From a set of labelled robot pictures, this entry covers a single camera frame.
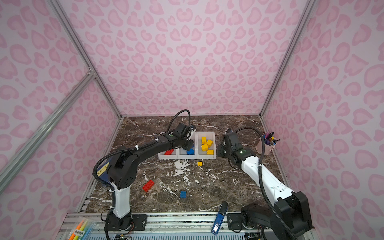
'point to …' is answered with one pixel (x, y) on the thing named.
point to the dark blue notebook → (102, 169)
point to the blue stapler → (223, 210)
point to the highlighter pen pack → (82, 229)
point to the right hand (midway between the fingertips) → (221, 148)
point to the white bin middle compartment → (182, 154)
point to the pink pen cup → (270, 142)
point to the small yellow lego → (199, 163)
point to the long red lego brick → (147, 187)
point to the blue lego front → (183, 194)
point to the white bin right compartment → (209, 135)
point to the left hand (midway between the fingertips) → (191, 140)
